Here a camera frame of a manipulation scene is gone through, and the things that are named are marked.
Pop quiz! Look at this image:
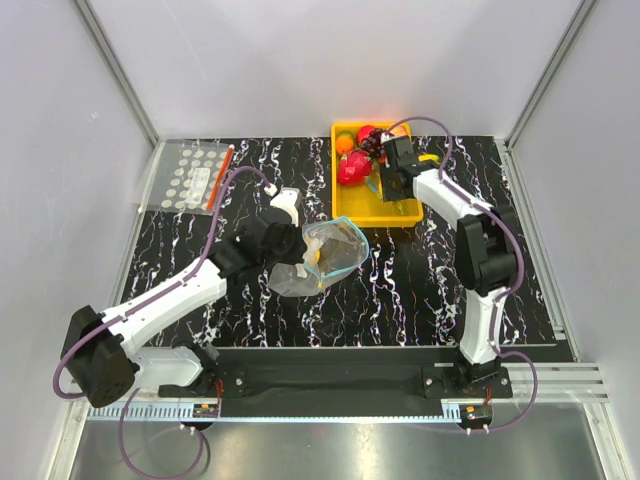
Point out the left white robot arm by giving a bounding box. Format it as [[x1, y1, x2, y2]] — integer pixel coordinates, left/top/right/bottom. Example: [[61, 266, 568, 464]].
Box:
[[55, 210, 307, 408]]

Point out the purple grape bunch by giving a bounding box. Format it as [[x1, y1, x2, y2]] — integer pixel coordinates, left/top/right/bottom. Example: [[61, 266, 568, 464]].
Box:
[[359, 127, 385, 158]]

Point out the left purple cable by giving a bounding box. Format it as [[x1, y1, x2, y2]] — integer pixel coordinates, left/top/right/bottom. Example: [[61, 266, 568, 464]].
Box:
[[52, 166, 279, 475]]

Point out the yellow banana bunch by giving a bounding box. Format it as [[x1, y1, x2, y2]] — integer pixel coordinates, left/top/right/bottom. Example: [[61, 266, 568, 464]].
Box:
[[418, 153, 441, 165]]

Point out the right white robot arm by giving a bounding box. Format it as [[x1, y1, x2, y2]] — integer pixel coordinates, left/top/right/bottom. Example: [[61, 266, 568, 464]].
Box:
[[380, 133, 525, 397]]

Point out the clear bag teal zipper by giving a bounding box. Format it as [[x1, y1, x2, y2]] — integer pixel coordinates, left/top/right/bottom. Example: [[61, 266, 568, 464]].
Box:
[[267, 216, 369, 297]]

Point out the peach fruit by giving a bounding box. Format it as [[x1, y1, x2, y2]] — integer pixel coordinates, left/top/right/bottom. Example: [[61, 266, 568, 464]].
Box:
[[390, 124, 409, 137]]

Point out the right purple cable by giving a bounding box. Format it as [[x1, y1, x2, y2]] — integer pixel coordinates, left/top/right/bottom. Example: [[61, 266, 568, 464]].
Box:
[[384, 116, 539, 434]]

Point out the aluminium frame rail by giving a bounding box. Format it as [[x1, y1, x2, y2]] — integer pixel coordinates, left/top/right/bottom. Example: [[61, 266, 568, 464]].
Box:
[[86, 363, 608, 427]]

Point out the red dragon fruit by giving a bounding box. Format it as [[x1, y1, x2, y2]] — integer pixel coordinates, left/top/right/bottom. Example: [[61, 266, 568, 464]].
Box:
[[337, 150, 372, 187]]

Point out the yellow plastic fruit tray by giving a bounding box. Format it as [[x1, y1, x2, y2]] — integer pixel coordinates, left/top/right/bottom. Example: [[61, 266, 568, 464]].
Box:
[[331, 121, 424, 228]]

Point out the orange mandarin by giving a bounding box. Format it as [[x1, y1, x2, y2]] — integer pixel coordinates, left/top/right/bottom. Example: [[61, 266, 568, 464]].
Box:
[[335, 136, 355, 156]]

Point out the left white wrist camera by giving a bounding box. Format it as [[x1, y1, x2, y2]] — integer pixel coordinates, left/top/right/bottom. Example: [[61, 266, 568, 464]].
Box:
[[264, 184, 302, 227]]

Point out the purple cable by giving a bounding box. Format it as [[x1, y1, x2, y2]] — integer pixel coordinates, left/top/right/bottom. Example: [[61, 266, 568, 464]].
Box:
[[52, 166, 279, 475], [384, 116, 539, 434]]

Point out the red apple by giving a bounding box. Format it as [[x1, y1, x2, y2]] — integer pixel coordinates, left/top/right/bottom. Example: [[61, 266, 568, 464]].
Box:
[[356, 124, 375, 145]]

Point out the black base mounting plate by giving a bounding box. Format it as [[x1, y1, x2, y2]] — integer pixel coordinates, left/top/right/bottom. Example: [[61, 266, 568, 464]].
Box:
[[159, 346, 513, 399]]

